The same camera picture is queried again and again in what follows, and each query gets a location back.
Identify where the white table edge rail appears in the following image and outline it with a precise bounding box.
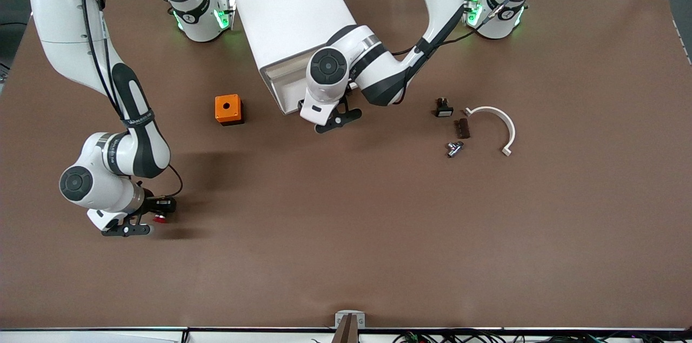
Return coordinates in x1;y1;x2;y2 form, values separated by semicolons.
0;326;692;343

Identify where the white curved plastic bracket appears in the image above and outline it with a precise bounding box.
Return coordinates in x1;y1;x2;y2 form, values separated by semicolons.
463;105;517;157

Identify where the white plastic drawer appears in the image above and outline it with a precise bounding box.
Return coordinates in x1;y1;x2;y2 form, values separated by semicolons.
268;56;320;116

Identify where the white drawer cabinet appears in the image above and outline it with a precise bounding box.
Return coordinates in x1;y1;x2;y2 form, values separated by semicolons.
227;0;362;116

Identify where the red push button switch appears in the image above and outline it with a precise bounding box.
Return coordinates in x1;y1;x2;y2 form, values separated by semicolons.
153;197;177;223

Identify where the orange button enclosure box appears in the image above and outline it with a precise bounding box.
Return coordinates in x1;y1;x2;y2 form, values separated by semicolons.
215;94;244;126

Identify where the black cable bundle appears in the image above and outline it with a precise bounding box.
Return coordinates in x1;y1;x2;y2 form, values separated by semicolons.
392;329;692;343

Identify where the grey metal table bracket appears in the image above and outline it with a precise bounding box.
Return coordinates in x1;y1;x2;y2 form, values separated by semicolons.
335;310;366;329

